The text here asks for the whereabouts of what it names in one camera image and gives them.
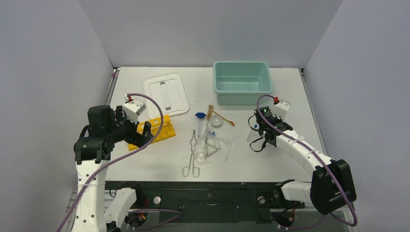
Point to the metal crucible tongs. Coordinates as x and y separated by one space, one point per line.
191 168

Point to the blue funnel on stem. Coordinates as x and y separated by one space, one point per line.
200 118

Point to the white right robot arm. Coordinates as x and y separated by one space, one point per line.
331 187

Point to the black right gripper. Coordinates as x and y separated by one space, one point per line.
260 127

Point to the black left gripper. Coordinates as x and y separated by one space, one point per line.
135 138

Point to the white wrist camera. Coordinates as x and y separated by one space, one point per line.
280 108
133 108

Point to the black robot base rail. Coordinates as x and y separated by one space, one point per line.
209 202

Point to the small glass beaker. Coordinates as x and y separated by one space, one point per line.
199 153

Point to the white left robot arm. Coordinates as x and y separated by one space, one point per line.
92 154

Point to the yellow test tube rack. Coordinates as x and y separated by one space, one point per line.
166 132

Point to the red yellow plastic spatula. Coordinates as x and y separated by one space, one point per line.
223 118

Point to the teal plastic bin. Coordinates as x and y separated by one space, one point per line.
241 82

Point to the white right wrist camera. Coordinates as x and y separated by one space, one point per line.
280 108

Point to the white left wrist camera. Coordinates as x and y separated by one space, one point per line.
133 108

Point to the blue capped vial pair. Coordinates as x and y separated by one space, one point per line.
219 139

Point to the glass watch dish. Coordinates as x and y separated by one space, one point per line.
216 121

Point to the brown test tube brush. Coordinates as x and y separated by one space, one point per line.
208 117

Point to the white plastic bin lid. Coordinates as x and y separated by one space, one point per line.
168 92

